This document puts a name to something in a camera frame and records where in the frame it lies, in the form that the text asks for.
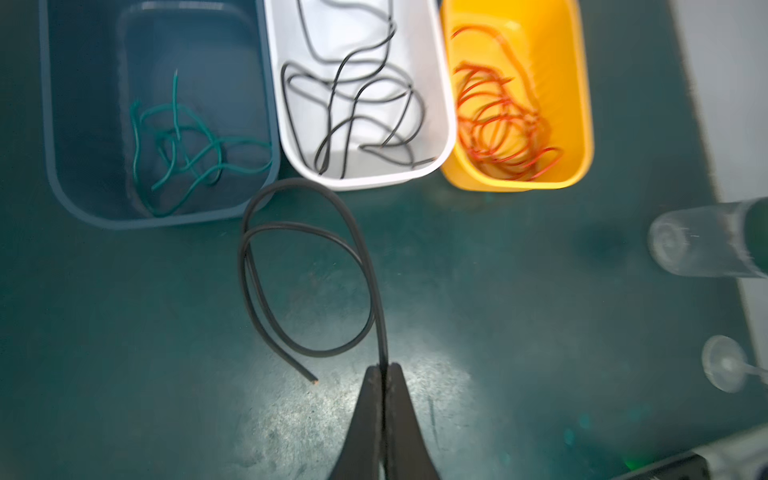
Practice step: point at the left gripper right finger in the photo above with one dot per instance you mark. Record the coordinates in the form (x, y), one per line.
(406, 455)

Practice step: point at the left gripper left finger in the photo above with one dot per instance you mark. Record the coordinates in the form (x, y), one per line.
(361, 452)

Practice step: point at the clear stemmed glass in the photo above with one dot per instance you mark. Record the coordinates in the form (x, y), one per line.
(725, 365)

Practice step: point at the yellow plastic bin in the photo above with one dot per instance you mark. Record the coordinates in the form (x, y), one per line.
(521, 94)

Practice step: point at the white plastic bin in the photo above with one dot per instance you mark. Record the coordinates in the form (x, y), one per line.
(362, 91)

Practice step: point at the clear plastic lid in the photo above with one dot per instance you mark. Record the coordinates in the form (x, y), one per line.
(708, 241)

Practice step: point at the blue plastic bin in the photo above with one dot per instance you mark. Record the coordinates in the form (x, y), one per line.
(157, 113)

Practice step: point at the green round lid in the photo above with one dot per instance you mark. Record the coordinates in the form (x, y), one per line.
(756, 234)

